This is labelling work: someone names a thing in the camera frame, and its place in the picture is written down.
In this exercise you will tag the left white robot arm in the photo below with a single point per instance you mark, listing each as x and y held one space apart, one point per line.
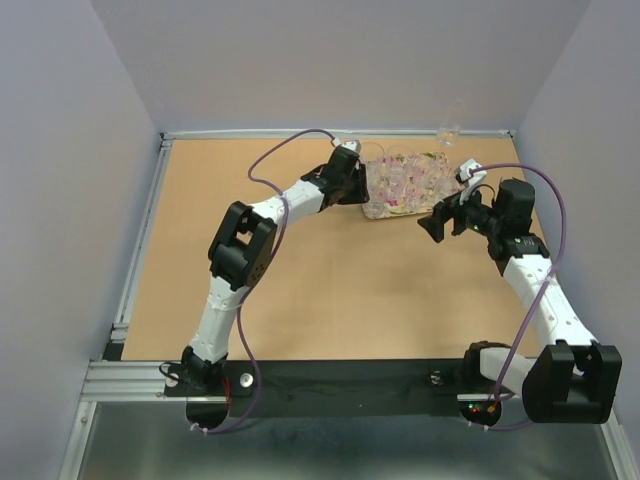
243 246

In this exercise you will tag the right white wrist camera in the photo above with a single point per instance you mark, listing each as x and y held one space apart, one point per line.
469 175

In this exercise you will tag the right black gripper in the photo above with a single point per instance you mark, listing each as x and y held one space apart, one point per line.
434 224

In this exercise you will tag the large clear tumbler glass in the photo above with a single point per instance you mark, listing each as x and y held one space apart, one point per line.
371 154

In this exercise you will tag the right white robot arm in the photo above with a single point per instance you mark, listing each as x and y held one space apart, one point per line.
574 378

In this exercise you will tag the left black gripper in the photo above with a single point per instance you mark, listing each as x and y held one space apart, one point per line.
361 193

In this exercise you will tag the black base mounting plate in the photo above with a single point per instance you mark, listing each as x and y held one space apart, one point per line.
331 388

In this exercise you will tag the floral patterned tray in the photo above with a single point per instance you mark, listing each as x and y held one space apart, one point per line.
399 208

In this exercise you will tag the tall stemmed wine glass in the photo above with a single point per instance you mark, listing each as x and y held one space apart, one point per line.
450 126

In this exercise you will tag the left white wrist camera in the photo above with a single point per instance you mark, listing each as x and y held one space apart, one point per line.
353 145

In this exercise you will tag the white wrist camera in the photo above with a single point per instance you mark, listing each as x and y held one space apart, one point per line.
353 145
469 175

